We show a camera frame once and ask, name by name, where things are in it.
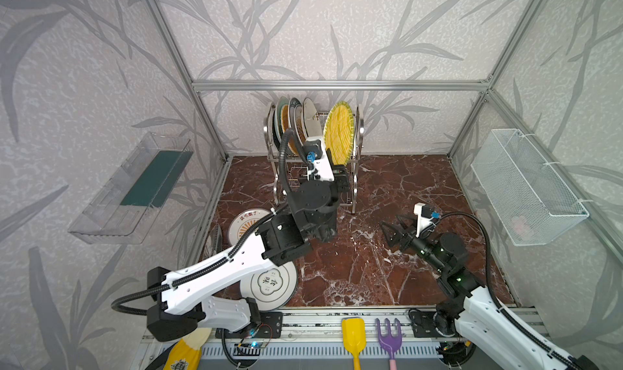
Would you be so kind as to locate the yellow banana toy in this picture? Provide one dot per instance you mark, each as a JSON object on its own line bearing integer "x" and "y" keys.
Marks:
{"x": 186, "y": 353}

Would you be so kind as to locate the purple toy fork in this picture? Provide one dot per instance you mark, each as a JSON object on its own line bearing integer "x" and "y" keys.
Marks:
{"x": 391, "y": 342}

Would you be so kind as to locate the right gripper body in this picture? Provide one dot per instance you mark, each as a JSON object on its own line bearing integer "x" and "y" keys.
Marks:
{"x": 406, "y": 239}

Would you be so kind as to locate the cream floral plate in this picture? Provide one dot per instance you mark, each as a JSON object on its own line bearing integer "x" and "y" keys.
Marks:
{"x": 312, "y": 126}

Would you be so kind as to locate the orange sunburst plate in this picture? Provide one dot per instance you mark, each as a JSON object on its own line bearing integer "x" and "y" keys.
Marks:
{"x": 300, "y": 124}
{"x": 243, "y": 222}

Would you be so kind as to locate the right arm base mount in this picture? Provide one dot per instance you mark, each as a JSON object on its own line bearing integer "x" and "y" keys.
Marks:
{"x": 427, "y": 324}

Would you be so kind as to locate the white wire mesh basket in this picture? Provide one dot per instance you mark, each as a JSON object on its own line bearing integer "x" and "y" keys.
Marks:
{"x": 530, "y": 198}

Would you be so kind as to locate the white plate black emblem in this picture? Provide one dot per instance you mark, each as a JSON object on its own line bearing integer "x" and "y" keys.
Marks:
{"x": 272, "y": 288}

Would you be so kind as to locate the light green flower plate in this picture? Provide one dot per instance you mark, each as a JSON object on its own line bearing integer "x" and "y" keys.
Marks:
{"x": 278, "y": 126}

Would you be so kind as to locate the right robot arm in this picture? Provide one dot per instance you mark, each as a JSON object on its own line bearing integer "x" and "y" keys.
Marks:
{"x": 472, "y": 307}

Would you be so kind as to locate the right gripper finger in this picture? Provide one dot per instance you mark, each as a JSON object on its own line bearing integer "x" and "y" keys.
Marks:
{"x": 408, "y": 226}
{"x": 395, "y": 236}

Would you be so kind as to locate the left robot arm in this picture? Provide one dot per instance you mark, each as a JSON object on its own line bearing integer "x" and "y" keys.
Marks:
{"x": 176, "y": 303}

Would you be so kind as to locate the steel dish rack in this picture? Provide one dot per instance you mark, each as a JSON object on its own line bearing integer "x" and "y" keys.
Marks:
{"x": 290, "y": 171}

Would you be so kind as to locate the yellow green woven plate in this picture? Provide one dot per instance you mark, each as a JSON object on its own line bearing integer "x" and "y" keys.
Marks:
{"x": 339, "y": 133}

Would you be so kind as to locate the green rim white plate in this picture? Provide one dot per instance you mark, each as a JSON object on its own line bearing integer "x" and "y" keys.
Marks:
{"x": 294, "y": 102}

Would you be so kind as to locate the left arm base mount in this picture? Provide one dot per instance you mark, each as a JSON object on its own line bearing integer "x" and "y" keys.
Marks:
{"x": 270, "y": 327}

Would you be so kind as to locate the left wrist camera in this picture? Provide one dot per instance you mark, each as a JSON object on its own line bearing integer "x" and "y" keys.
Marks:
{"x": 316, "y": 156}

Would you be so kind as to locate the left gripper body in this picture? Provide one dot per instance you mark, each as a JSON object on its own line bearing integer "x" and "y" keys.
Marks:
{"x": 338, "y": 176}

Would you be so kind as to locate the orange woven plate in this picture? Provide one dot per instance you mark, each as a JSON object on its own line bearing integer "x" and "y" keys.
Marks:
{"x": 285, "y": 123}

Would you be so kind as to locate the clear plastic wall shelf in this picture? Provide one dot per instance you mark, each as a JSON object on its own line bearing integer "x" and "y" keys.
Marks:
{"x": 127, "y": 206}

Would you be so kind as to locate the yellow toy shovel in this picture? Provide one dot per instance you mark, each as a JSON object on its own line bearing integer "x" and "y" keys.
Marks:
{"x": 354, "y": 338}

